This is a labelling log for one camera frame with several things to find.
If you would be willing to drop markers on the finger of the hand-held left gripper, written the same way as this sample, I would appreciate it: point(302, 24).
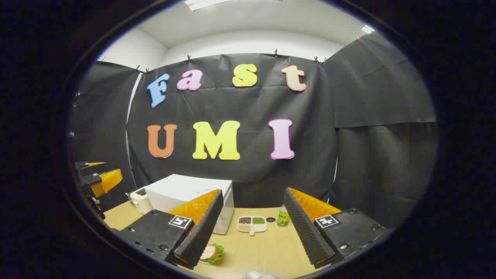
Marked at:
point(108, 180)
point(87, 167)

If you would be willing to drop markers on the white divided plate with grains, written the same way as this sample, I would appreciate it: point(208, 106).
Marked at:
point(252, 228)

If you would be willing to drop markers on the green drink bottle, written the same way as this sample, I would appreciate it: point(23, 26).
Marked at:
point(283, 219)

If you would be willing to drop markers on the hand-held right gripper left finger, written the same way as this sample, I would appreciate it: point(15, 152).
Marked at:
point(201, 232)

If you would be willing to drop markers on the white microwave oven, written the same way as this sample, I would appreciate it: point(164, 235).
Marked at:
point(182, 190)

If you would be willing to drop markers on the sandwich with lettuce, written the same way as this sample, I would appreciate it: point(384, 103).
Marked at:
point(209, 252)

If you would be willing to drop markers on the ceiling light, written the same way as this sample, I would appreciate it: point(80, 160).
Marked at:
point(367, 29)
point(201, 4)

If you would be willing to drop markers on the white toaster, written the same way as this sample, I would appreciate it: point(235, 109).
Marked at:
point(140, 201)

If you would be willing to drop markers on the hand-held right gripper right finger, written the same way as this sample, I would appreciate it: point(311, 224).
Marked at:
point(306, 232)

